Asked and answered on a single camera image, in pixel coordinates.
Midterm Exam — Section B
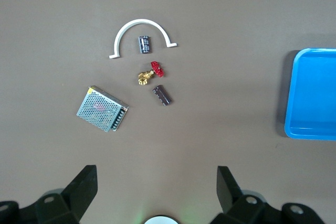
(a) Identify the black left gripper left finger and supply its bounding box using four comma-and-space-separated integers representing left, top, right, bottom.
0, 165, 98, 224

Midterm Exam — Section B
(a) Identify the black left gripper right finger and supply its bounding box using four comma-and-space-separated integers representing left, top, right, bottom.
209, 165, 326, 224

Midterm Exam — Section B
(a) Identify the black red rectangular component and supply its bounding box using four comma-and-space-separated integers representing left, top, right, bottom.
152, 84, 173, 107

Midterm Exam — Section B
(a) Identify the blue plastic tray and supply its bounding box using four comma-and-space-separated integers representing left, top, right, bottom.
284, 48, 336, 141

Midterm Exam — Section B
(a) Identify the metal mesh power supply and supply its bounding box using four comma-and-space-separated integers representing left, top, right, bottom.
76, 85, 130, 133

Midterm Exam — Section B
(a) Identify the white half-round pipe clamp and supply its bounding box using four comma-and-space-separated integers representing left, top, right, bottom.
109, 18, 178, 60

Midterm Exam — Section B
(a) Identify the brass valve with red handle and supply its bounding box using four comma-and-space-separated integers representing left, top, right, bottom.
138, 61, 165, 87

